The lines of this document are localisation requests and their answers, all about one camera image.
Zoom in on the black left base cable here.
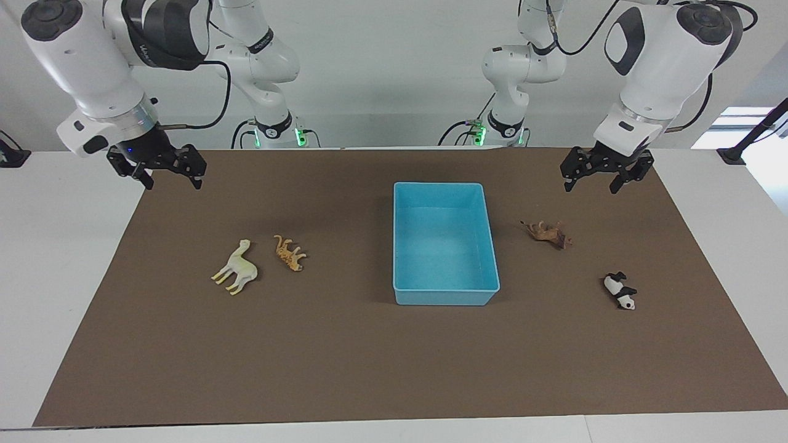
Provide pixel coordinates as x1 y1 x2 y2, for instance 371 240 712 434
438 92 496 146

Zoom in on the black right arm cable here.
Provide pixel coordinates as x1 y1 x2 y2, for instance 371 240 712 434
154 18 254 131

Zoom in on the black table mount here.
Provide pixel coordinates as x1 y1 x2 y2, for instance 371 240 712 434
0 130 31 168

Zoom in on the black clamp stand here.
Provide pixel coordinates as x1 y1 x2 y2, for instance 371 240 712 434
717 97 788 166

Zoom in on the cream llama toy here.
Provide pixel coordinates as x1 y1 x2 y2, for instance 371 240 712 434
211 239 259 296

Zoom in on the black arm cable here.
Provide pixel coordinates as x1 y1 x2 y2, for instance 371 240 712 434
154 18 254 131
545 0 759 134

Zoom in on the brown table mat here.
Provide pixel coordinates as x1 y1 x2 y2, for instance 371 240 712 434
33 146 788 428

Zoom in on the light blue storage box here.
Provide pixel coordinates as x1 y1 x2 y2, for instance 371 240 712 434
393 182 501 306

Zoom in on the brown lion toy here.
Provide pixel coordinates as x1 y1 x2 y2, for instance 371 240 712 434
520 220 573 250

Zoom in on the black base cable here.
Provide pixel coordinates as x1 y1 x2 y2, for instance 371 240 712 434
438 92 496 146
231 118 259 150

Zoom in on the black white panda toy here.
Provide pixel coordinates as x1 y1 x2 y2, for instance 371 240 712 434
603 271 638 311

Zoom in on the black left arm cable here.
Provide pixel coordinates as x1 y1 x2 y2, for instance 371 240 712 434
545 0 759 134

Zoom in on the black right base cable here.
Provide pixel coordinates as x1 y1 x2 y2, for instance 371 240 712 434
231 118 259 150

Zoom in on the orange striped tiger toy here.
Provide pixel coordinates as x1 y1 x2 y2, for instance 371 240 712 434
274 234 307 272

